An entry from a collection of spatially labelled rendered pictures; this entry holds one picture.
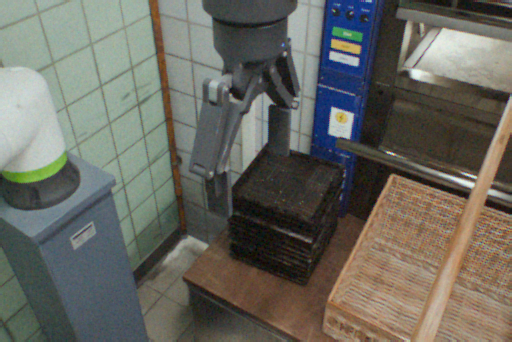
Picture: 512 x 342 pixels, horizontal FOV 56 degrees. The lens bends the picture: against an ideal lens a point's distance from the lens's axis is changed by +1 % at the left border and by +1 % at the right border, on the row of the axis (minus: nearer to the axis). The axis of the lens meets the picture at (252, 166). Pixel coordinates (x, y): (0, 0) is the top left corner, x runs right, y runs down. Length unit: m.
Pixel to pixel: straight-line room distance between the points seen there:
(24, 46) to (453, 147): 1.26
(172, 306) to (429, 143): 1.34
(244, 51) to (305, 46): 1.09
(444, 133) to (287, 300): 0.69
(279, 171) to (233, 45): 1.09
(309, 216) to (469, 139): 0.51
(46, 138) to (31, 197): 0.13
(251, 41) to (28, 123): 0.53
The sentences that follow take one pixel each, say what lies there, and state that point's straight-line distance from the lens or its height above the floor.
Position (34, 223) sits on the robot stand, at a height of 1.20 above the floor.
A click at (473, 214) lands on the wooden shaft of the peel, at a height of 1.21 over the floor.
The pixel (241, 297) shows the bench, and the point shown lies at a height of 0.58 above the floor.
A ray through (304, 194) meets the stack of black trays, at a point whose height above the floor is 0.87.
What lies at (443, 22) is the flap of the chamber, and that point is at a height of 1.41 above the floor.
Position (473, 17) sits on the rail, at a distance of 1.22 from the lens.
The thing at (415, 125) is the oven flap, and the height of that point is 1.03.
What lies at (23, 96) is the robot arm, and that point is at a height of 1.43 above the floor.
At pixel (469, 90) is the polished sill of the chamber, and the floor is 1.18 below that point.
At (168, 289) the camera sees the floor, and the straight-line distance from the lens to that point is 2.34.
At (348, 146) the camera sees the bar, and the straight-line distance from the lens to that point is 1.17.
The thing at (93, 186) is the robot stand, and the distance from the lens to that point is 1.04.
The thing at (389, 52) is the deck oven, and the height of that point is 1.24.
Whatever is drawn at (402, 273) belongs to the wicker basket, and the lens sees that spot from 1.69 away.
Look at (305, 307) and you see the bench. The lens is 1.56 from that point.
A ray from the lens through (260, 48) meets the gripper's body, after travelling 0.47.
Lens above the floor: 1.86
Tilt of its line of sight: 40 degrees down
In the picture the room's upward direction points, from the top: straight up
